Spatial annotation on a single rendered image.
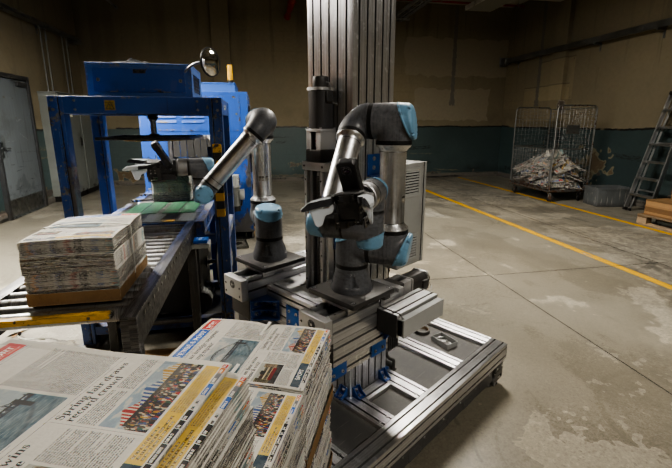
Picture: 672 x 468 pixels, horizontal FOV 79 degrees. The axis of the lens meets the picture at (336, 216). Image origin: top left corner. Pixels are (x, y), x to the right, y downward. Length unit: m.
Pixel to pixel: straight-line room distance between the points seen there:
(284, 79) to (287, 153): 1.72
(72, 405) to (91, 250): 1.00
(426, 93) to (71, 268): 10.02
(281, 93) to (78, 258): 8.84
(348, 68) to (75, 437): 1.36
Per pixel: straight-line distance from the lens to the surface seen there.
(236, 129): 4.96
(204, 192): 1.71
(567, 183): 8.56
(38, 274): 1.66
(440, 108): 11.12
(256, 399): 0.97
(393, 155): 1.32
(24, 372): 0.73
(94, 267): 1.59
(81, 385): 0.66
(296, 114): 10.15
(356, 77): 1.60
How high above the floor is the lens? 1.40
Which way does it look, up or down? 13 degrees down
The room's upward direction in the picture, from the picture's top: straight up
